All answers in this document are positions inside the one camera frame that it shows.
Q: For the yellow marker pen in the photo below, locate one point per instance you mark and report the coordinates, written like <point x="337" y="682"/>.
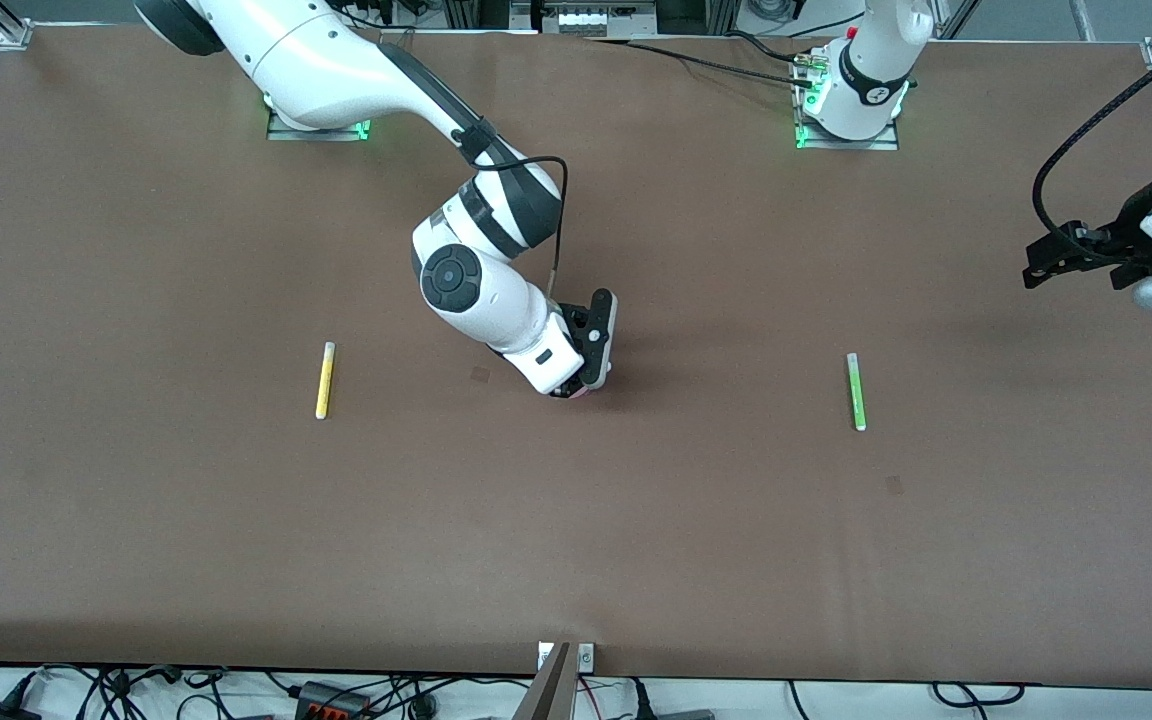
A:
<point x="325" y="380"/>

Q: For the black orange power strip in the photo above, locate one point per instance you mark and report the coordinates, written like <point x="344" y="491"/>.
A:
<point x="321" y="697"/>

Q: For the green marker pen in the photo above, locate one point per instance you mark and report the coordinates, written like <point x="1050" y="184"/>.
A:
<point x="855" y="392"/>

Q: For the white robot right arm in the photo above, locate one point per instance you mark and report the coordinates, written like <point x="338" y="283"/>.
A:
<point x="316" y="60"/>

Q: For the pink pen holder cup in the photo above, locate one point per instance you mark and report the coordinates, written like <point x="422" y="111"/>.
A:
<point x="581" y="396"/>

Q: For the brown angled post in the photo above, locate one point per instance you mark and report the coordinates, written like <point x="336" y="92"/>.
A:
<point x="548" y="695"/>

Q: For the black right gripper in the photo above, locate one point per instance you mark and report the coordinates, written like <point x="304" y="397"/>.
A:
<point x="572" y="384"/>

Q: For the black plug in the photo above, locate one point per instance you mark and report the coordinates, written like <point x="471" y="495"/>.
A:
<point x="639" y="700"/>

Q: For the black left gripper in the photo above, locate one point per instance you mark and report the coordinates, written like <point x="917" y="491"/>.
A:
<point x="1128" y="238"/>

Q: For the grey connector device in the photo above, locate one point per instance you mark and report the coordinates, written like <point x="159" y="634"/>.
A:
<point x="586" y="20"/>

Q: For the white metal bracket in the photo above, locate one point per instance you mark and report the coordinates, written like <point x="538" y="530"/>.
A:
<point x="543" y="657"/>
<point x="586" y="657"/>

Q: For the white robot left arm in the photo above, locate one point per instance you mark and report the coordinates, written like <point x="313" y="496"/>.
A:
<point x="876" y="60"/>

